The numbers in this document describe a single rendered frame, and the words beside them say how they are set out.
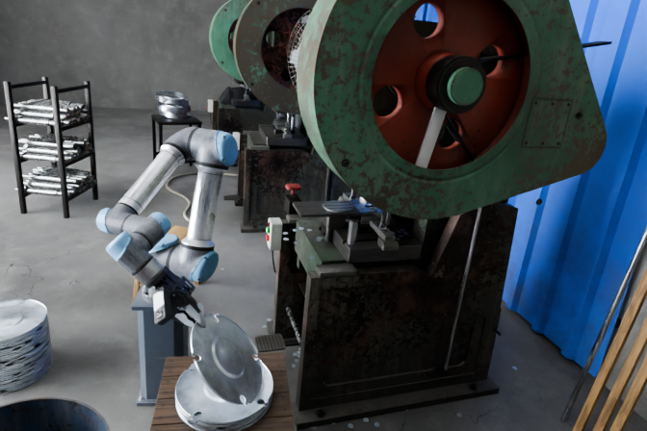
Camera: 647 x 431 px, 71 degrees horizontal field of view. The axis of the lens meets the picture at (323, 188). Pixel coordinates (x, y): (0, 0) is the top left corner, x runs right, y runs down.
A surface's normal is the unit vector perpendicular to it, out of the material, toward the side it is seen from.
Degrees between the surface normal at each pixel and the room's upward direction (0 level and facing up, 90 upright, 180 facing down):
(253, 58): 90
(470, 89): 90
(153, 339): 90
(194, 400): 0
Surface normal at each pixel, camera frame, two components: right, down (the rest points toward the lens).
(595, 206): -0.95, 0.01
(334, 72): 0.29, 0.33
